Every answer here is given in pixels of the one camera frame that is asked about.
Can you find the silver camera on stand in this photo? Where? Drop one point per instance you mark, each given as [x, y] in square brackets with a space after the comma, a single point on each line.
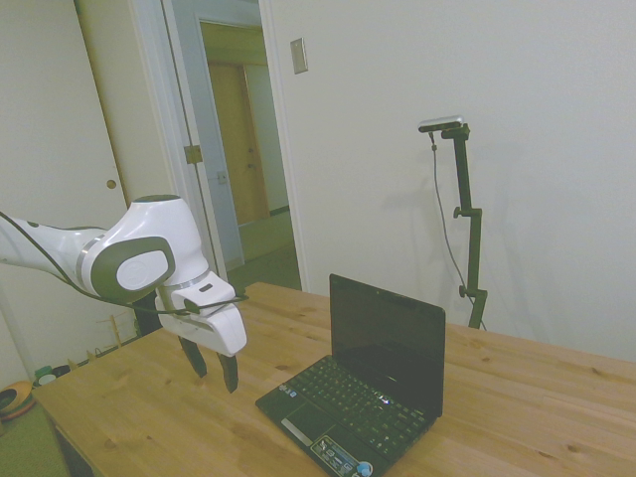
[442, 124]

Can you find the wooden hallway door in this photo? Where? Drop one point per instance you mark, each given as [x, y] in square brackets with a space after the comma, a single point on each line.
[238, 144]

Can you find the black articulated camera stand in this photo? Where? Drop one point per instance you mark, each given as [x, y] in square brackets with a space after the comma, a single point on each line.
[469, 223]

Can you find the metal wall switch plate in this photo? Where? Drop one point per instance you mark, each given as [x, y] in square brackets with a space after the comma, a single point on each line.
[298, 56]

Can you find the brass door hinge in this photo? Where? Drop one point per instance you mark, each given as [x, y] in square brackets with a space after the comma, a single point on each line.
[192, 154]

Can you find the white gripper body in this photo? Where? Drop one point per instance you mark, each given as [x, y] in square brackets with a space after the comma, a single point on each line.
[218, 325]

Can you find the white closet door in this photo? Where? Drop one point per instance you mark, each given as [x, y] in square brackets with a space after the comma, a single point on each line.
[59, 114]

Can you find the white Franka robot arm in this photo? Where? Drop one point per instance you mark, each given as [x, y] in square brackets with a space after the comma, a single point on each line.
[149, 233]

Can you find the green and white bowl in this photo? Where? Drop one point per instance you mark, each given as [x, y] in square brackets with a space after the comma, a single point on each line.
[46, 376]

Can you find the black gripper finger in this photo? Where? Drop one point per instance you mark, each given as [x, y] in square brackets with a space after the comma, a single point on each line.
[195, 358]
[229, 371]

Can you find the orange and green plate stack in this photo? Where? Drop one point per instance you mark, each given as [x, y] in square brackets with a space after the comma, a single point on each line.
[16, 397]

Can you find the white open door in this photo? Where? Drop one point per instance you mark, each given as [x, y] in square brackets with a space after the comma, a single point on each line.
[196, 134]

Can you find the black netbook laptop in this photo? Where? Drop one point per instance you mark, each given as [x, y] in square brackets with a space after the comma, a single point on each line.
[370, 370]

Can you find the wooden rack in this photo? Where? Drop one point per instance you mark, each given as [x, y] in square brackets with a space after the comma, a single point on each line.
[107, 340]

